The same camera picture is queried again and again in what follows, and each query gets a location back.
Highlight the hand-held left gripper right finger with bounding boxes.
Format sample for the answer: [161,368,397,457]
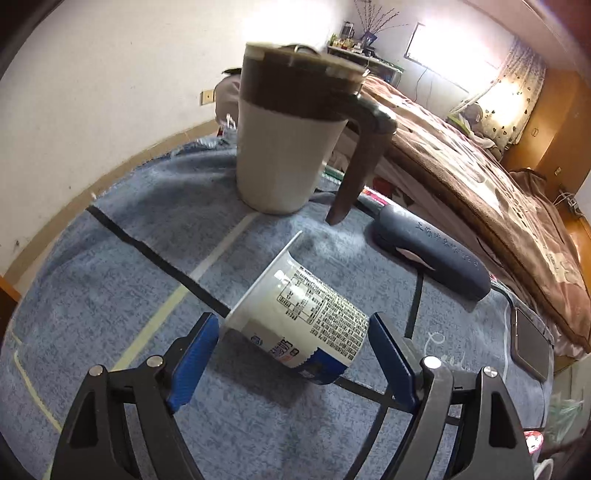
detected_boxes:
[369,312,541,480]

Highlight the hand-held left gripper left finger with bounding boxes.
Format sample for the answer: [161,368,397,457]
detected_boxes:
[48,312,220,480]

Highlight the white yogurt cup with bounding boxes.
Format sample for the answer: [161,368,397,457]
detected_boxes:
[219,231,371,386]

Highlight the blue-grey glasses case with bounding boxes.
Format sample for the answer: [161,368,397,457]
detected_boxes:
[372,204,491,302]

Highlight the black smartphone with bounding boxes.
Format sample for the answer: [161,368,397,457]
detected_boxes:
[511,307,555,381]

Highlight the green plastic bag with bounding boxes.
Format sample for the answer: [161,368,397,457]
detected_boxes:
[547,397,588,444]

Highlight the brown printed blanket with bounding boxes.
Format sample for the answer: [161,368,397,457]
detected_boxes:
[360,76,591,342]

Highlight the white mug with brown lid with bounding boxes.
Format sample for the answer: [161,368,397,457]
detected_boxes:
[235,41,398,226]

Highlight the wooden headboard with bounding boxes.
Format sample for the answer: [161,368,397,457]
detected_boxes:
[567,217,591,261]

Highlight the clear plastic bag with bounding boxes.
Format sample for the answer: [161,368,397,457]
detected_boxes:
[198,113,241,145]

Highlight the white power strip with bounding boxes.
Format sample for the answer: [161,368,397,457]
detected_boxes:
[558,185,583,214]

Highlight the brown teddy bear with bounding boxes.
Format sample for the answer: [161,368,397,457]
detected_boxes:
[445,104,505,158]

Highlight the wooden wardrobe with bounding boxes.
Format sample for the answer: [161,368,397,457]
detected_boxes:
[501,69,591,217]

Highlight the patterned curtain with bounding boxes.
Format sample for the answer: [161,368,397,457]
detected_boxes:
[480,39,548,146]

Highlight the cluttered shelf desk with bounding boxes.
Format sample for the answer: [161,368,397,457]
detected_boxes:
[325,41,404,86]

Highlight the window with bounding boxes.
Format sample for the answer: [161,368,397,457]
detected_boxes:
[404,21,515,93]

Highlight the decorative dry branches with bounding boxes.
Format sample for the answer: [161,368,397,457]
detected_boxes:
[353,0,402,38]

